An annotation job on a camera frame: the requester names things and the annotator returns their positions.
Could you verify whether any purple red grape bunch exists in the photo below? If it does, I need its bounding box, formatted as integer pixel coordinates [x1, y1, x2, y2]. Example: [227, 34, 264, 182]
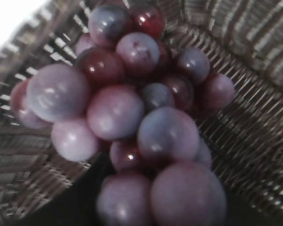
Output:
[10, 0, 235, 226]

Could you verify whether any black woven wicker basket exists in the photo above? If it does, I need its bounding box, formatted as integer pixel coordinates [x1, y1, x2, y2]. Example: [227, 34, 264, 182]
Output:
[0, 0, 283, 226]

